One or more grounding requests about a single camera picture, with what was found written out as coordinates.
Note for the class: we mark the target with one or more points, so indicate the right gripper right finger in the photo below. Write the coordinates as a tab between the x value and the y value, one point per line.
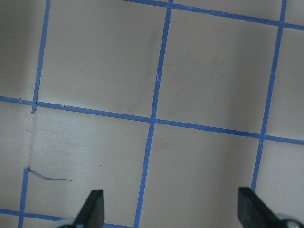
253	212

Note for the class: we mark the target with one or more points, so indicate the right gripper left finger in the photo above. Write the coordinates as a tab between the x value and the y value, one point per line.
92	213

